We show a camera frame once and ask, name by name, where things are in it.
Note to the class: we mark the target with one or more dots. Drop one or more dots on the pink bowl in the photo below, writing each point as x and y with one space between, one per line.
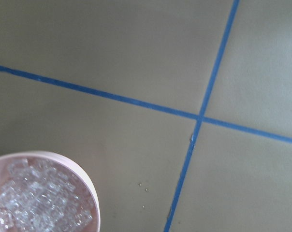
65 162

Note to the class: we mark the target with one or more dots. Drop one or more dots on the pile of clear ice cubes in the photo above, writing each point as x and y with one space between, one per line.
43 196

